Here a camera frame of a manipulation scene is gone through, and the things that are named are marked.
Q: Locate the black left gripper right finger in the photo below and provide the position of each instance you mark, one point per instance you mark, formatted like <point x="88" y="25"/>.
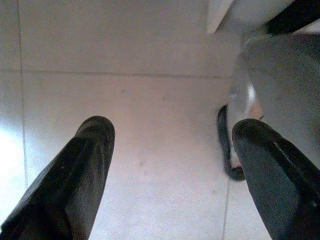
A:
<point x="280" y="185"/>

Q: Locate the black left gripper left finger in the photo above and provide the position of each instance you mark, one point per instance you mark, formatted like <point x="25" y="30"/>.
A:
<point x="65" y="180"/>

